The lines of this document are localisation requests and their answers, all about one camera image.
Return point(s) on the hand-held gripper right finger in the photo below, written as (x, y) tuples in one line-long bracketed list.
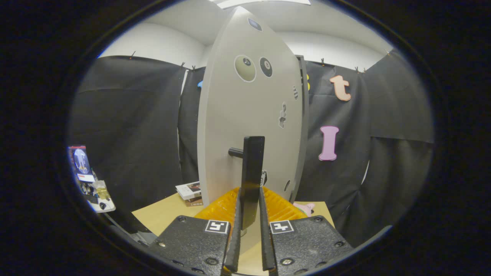
[(267, 249)]

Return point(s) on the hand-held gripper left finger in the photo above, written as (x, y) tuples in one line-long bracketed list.
[(234, 245)]

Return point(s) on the light grey shoe cabinet door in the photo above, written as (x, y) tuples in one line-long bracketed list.
[(230, 115)]

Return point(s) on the pink and green toy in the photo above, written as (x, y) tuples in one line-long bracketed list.
[(305, 209)]

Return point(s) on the brown book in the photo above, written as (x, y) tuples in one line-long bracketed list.
[(195, 202)]

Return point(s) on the white cluttered tray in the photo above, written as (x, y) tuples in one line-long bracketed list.
[(103, 203)]

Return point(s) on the black backdrop cloth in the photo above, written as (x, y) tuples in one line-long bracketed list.
[(126, 126)]

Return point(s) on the dark blue printed poster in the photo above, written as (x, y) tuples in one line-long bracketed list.
[(81, 163)]

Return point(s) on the long ceiling light panel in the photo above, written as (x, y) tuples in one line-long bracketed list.
[(268, 2)]

